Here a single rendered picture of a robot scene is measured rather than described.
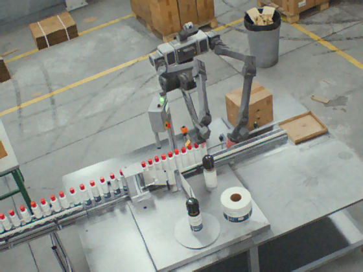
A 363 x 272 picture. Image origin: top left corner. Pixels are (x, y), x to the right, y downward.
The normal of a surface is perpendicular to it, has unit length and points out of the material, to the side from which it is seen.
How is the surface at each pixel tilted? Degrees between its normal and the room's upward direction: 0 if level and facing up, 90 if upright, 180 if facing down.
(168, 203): 0
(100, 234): 0
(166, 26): 90
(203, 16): 93
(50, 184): 0
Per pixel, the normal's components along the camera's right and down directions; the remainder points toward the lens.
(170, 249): -0.14, -0.76
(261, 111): 0.46, 0.51
